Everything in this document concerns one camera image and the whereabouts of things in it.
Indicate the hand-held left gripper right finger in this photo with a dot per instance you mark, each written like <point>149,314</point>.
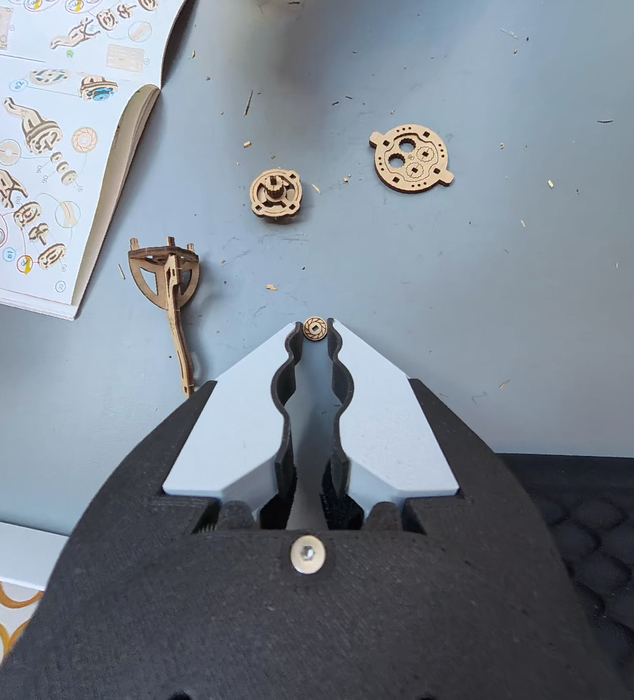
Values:
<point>393,437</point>

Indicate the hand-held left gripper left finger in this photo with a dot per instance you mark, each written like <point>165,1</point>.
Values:
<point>224,437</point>

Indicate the small engraved wooden disc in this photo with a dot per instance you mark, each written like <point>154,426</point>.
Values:
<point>315,336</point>

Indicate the round wooden hub assembly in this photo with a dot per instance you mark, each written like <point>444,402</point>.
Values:
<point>293,210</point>

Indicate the small wooden gear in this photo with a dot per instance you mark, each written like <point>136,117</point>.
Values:
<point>276,190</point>

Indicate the black quilted seat cushion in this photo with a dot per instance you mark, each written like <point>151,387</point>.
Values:
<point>612,547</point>

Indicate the white cardboard box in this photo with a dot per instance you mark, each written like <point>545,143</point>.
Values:
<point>0,547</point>

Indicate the round wooden gear-cutout plate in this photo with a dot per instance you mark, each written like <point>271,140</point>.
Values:
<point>411,158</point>

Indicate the group of yellow rubber bands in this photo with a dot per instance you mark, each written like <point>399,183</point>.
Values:
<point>4,642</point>

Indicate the illustrated instruction booklet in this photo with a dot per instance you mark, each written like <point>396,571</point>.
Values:
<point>16,126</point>

